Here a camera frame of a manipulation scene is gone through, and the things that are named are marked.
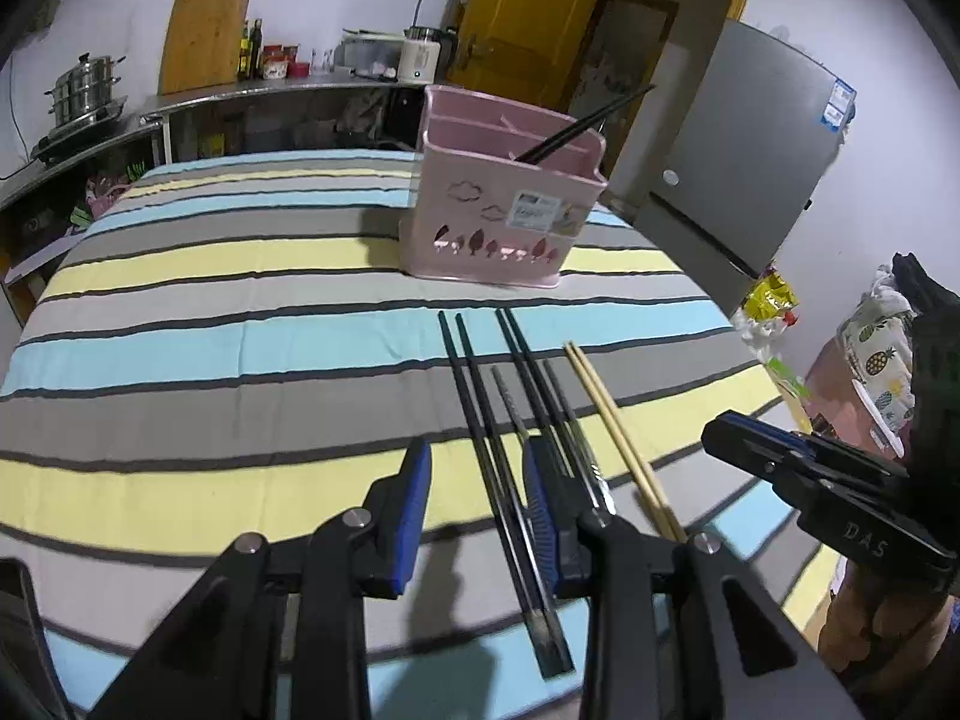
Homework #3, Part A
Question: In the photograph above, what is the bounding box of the stainless steel steamer pot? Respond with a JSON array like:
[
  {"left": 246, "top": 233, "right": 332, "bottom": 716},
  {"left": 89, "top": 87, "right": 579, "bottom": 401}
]
[{"left": 44, "top": 54, "right": 125, "bottom": 127}]

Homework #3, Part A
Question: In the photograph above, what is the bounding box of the yellow snack bag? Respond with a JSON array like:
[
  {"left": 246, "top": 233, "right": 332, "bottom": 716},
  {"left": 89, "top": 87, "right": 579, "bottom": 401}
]
[{"left": 742, "top": 266, "right": 799, "bottom": 327}]

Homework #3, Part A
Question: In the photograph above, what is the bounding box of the dark oil bottle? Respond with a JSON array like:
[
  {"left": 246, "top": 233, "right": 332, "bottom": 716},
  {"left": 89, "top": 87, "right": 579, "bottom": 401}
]
[{"left": 238, "top": 18, "right": 262, "bottom": 82}]

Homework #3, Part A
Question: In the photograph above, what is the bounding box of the red lidded jar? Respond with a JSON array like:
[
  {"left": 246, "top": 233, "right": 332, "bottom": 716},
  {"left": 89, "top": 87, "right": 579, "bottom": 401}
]
[{"left": 260, "top": 44, "right": 309, "bottom": 80}]

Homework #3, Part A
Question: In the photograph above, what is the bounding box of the yellow wooden door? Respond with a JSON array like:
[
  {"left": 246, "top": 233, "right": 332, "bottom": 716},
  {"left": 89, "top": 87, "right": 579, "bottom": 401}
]
[{"left": 449, "top": 0, "right": 597, "bottom": 109}]

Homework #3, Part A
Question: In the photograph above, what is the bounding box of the right hand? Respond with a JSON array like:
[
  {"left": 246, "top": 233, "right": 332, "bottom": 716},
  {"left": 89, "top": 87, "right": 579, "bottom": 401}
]
[{"left": 817, "top": 562, "right": 955, "bottom": 694}]

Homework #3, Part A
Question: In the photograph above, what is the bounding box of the black chopstick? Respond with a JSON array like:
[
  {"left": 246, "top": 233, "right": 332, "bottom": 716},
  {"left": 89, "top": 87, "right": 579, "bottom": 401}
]
[
  {"left": 454, "top": 312, "right": 576, "bottom": 676},
  {"left": 436, "top": 308, "right": 562, "bottom": 680},
  {"left": 542, "top": 359, "right": 617, "bottom": 515},
  {"left": 514, "top": 83, "right": 654, "bottom": 164},
  {"left": 496, "top": 309, "right": 599, "bottom": 504},
  {"left": 496, "top": 309, "right": 615, "bottom": 514}
]

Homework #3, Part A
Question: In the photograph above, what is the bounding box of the steel kitchen shelf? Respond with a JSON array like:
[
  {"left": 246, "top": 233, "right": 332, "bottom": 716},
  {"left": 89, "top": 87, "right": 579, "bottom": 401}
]
[{"left": 2, "top": 73, "right": 425, "bottom": 325}]

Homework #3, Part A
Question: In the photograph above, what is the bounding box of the white electric kettle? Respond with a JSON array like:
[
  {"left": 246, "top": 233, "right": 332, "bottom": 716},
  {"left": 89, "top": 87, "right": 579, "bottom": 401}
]
[{"left": 397, "top": 26, "right": 443, "bottom": 85}]

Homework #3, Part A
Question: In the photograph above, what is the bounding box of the short dark metal chopstick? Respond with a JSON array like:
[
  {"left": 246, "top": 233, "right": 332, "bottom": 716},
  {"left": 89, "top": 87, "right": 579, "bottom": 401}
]
[{"left": 491, "top": 366, "right": 529, "bottom": 444}]

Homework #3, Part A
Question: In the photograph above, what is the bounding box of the pink plastic utensil caddy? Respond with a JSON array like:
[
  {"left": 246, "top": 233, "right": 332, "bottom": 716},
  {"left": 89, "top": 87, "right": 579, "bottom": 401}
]
[{"left": 398, "top": 85, "right": 607, "bottom": 288}]

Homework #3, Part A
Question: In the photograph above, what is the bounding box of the portable gas stove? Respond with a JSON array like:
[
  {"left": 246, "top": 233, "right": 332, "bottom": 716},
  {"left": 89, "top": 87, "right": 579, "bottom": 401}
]
[{"left": 31, "top": 96, "right": 127, "bottom": 164}]

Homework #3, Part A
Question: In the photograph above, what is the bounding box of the pineapple print fabric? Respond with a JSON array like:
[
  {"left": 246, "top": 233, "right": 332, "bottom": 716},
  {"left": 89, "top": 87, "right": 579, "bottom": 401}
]
[{"left": 838, "top": 265, "right": 916, "bottom": 457}]

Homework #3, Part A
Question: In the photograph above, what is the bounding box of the grey refrigerator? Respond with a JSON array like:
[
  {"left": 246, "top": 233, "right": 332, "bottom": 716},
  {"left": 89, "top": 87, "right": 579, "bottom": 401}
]
[{"left": 635, "top": 21, "right": 857, "bottom": 316}]

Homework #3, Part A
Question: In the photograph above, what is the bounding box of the clear plastic storage box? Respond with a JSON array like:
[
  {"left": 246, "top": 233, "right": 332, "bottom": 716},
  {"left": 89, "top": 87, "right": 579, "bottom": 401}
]
[{"left": 334, "top": 29, "right": 405, "bottom": 82}]

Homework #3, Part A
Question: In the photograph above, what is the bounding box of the wooden cutting board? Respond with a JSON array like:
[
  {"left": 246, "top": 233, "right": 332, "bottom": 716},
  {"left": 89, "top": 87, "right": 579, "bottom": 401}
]
[{"left": 158, "top": 0, "right": 249, "bottom": 96}]

